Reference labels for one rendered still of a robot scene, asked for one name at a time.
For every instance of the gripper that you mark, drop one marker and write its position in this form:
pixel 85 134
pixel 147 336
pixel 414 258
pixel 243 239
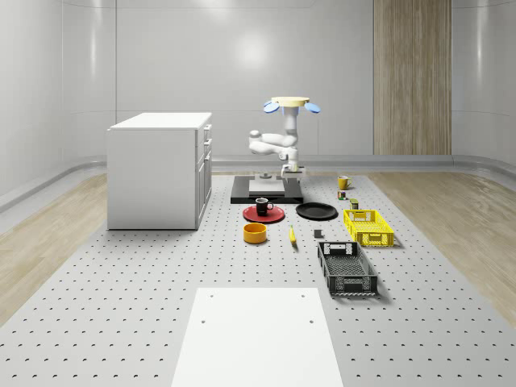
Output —
pixel 292 173

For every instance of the black mug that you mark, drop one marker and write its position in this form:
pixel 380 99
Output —
pixel 262 206

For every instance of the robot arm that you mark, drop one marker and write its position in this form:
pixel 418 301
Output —
pixel 274 141

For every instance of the black plate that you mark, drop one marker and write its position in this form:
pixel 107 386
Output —
pixel 316 211

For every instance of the red plate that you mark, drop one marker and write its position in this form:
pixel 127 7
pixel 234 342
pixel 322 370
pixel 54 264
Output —
pixel 276 215

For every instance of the yellow mug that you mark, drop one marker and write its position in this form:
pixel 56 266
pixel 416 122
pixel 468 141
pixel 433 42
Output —
pixel 343 183

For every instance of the black stove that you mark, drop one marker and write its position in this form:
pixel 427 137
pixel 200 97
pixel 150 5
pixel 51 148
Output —
pixel 242 191

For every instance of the puzzle cube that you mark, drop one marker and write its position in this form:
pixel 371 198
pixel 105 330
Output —
pixel 342 195

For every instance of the grey cube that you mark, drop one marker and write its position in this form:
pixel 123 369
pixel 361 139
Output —
pixel 318 234

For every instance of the flat-sided can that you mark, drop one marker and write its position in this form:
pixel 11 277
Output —
pixel 354 204

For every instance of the drone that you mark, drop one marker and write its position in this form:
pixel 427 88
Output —
pixel 290 101

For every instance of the yellow bowl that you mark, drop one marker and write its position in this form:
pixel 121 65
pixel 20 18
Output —
pixel 255 235

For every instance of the yellow basket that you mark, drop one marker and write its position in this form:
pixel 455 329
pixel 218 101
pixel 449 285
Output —
pixel 375 240

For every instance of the dark grey basket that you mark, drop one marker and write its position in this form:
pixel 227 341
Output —
pixel 350 284

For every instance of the white cabinet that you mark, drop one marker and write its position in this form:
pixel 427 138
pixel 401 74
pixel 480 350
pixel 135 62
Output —
pixel 153 177

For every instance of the white board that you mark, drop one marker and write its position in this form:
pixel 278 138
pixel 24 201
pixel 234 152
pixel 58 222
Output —
pixel 258 342

